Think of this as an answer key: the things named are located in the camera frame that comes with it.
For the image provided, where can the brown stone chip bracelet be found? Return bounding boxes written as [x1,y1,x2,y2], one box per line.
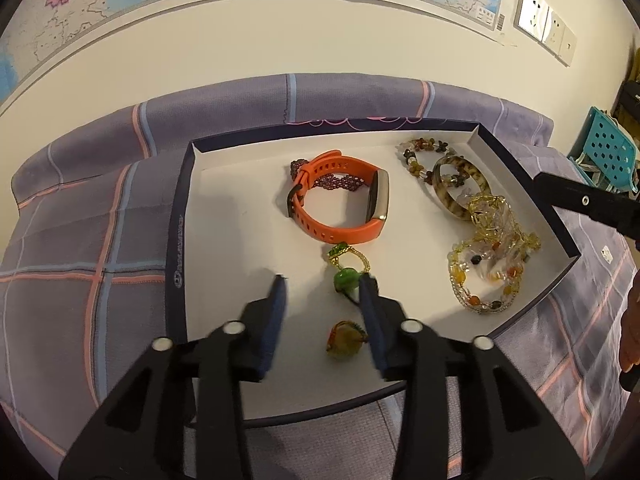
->
[398,138,466,186]

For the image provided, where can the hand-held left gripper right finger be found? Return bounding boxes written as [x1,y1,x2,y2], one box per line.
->
[357,272,586,480]

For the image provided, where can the teal perforated stool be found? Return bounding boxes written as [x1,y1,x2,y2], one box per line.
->
[570,106,640,196]

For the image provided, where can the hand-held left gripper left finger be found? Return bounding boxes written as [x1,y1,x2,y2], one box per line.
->
[59,274,288,480]

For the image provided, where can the purple beaded bracelet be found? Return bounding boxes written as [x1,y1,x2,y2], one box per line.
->
[290,158,373,193]

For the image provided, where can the multicoloured glass bead bracelet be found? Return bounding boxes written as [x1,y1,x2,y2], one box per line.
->
[447,240,533,316]

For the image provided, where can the purple plaid blanket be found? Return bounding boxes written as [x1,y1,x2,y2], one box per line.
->
[0,74,640,480]

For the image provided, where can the white wall socket panel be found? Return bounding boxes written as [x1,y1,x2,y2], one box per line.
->
[514,0,577,67]

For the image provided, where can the tortoiseshell bangle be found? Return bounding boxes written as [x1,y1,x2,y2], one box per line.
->
[431,155,493,222]

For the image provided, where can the orange smart watch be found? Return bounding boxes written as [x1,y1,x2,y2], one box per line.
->
[286,150,390,243]

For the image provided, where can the amber stone ring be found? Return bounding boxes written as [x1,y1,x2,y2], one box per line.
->
[325,321,370,358]

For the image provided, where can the green stone ring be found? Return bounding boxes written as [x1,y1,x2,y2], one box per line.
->
[327,242,372,298]

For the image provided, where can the black bag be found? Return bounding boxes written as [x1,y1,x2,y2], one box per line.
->
[619,80,640,123]

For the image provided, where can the white shallow box tray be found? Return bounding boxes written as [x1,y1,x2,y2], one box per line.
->
[167,119,581,428]

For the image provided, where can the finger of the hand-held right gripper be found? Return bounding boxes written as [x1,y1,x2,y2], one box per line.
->
[531,172,640,242]

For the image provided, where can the person's right hand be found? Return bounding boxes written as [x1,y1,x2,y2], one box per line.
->
[619,270,640,376]

